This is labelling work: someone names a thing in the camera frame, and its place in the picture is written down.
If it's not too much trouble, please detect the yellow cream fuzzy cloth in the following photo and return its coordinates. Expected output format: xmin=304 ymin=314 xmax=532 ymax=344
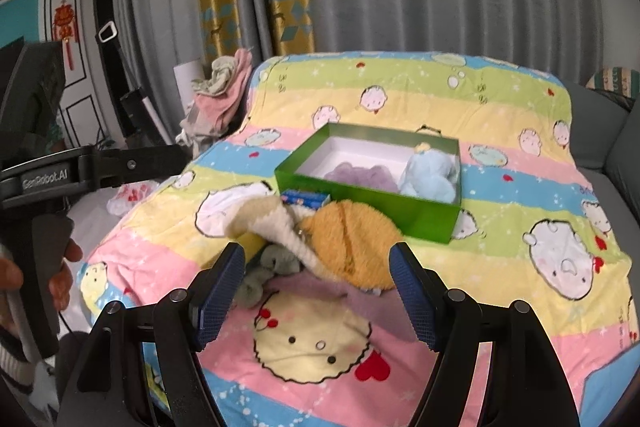
xmin=225 ymin=196 xmax=323 ymax=279

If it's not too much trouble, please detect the small blue packet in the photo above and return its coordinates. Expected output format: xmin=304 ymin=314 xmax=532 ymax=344
xmin=280 ymin=189 xmax=332 ymax=210

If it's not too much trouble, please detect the white red printed cloth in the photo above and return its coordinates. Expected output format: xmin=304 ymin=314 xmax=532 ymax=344
xmin=107 ymin=181 xmax=157 ymax=216

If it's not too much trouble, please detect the grey sofa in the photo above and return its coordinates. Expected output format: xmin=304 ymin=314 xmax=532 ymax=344
xmin=565 ymin=79 xmax=640 ymax=228

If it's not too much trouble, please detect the pale green crumpled cloth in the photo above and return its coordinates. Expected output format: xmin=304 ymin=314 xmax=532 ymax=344
xmin=192 ymin=57 xmax=239 ymax=98

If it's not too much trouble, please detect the pink towel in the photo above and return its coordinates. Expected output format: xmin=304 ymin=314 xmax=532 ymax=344
xmin=194 ymin=48 xmax=254 ymax=130

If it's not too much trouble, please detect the purple fluffy cloth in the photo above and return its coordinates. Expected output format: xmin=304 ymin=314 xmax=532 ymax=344
xmin=324 ymin=161 xmax=402 ymax=194

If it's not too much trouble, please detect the red knot wall ornament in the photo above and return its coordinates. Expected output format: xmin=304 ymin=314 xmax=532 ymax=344
xmin=53 ymin=0 xmax=81 ymax=70

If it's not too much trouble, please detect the black strap with buckle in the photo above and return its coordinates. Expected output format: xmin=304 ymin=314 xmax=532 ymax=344
xmin=94 ymin=21 xmax=173 ymax=148

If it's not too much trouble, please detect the orange fuzzy plush pouch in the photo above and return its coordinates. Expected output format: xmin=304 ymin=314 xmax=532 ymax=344
xmin=299 ymin=199 xmax=405 ymax=292

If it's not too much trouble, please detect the white paper roll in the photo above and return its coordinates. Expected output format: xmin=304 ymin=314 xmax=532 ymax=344
xmin=173 ymin=61 xmax=207 ymax=108

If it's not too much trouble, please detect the patterned cushion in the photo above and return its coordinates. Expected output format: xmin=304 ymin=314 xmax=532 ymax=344
xmin=586 ymin=68 xmax=640 ymax=100

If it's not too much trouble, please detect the grey-green plush toy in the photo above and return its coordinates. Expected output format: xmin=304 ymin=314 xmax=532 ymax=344
xmin=235 ymin=244 xmax=307 ymax=311

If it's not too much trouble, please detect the light blue plush toy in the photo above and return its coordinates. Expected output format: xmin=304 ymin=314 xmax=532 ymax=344
xmin=399 ymin=142 xmax=461 ymax=206

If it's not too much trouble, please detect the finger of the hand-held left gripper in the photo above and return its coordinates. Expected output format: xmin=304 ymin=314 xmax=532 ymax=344
xmin=94 ymin=144 xmax=187 ymax=188

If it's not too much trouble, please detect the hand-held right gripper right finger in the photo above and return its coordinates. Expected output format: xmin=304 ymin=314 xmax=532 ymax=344
xmin=389 ymin=242 xmax=583 ymax=427

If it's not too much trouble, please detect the green cardboard box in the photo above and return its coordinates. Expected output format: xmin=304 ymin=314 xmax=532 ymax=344
xmin=274 ymin=123 xmax=462 ymax=244

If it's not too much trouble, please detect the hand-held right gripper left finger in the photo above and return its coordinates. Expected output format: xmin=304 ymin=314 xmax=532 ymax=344
xmin=57 ymin=242 xmax=247 ymax=427

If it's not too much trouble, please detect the person's left hand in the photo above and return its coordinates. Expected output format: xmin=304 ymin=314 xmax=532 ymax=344
xmin=0 ymin=238 xmax=84 ymax=313

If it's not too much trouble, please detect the person's left forearm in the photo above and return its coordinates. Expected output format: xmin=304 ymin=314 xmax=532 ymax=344
xmin=0 ymin=292 xmax=63 ymax=418

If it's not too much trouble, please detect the striped cartoon printed blanket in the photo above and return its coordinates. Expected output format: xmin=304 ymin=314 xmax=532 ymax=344
xmin=80 ymin=51 xmax=640 ymax=427

